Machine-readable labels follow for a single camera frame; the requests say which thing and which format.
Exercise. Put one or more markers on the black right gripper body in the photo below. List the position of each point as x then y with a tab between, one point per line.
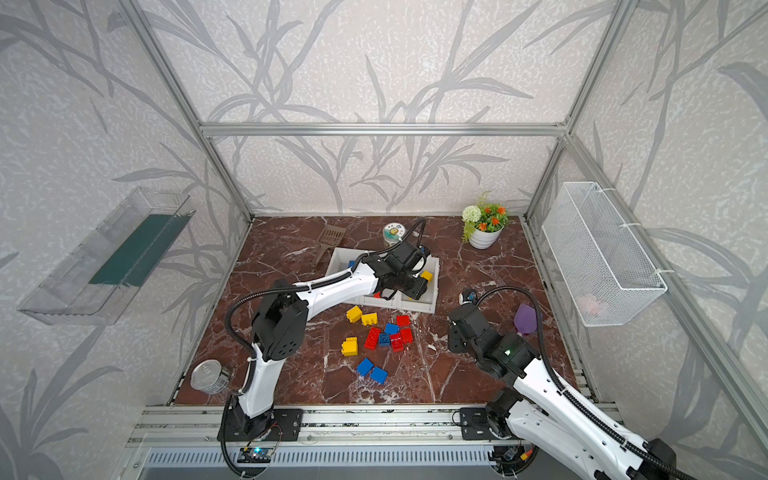
459	330

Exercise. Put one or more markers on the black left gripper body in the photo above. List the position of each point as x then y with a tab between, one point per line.
410	285

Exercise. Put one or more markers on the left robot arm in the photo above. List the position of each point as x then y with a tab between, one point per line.
270	325

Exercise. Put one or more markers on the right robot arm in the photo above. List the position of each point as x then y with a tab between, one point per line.
539	407

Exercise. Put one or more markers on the white middle storage bin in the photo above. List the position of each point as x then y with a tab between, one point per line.
388	298

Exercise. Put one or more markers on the white storage bin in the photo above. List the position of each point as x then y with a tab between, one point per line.
338	264
427	302
388	298

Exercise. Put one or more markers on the sunflower seed jar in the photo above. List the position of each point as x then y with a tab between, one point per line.
393	233

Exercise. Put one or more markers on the white right storage bin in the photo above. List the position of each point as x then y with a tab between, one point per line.
427	302

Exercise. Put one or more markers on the white left storage bin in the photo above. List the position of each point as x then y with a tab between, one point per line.
338	264

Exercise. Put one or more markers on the purple pink spatula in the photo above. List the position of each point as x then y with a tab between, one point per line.
525	320

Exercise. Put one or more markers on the brown slotted spatula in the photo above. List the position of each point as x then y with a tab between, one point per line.
329	238

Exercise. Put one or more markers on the white flower pot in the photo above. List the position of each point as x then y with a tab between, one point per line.
483	240

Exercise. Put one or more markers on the artificial flower plant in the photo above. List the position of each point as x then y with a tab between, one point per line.
483	216

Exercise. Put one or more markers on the white wire basket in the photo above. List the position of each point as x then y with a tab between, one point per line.
609	275

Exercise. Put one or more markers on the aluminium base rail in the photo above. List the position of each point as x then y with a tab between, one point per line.
321	425

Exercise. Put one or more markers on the clear plastic wall shelf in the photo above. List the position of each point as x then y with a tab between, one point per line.
95	283

